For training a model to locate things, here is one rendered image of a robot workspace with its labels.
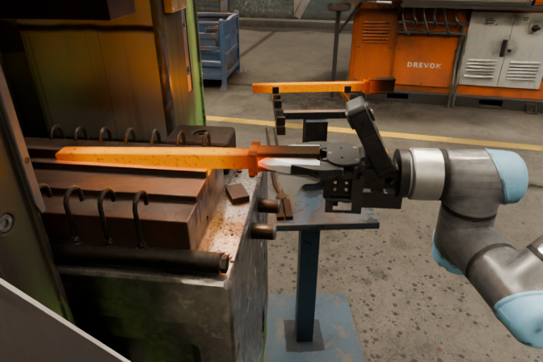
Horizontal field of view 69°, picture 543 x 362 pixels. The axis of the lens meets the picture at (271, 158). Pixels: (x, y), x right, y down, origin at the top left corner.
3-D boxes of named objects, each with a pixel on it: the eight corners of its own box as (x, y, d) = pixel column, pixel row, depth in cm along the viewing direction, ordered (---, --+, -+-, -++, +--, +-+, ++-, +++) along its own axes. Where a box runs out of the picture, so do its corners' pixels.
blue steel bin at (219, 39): (242, 71, 494) (240, 10, 461) (227, 90, 424) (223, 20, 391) (150, 67, 509) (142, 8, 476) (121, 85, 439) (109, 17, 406)
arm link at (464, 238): (456, 298, 56) (473, 237, 51) (420, 247, 66) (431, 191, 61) (507, 292, 57) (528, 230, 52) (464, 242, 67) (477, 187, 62)
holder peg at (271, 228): (276, 233, 68) (276, 220, 67) (275, 243, 66) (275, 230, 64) (253, 232, 68) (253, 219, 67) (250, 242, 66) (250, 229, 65)
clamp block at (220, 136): (237, 155, 82) (236, 126, 79) (228, 175, 74) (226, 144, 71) (180, 152, 83) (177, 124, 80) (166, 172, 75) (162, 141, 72)
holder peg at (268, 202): (280, 208, 75) (280, 196, 73) (279, 216, 72) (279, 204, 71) (259, 207, 75) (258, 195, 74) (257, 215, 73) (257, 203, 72)
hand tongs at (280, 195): (265, 129, 155) (265, 127, 154) (275, 129, 155) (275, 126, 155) (276, 220, 102) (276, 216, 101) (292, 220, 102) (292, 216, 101)
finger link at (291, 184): (258, 200, 58) (321, 201, 57) (255, 164, 55) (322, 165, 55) (259, 189, 61) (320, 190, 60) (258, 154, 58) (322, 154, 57)
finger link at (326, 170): (290, 179, 54) (355, 180, 54) (290, 170, 54) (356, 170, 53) (291, 163, 58) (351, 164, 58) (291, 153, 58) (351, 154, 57)
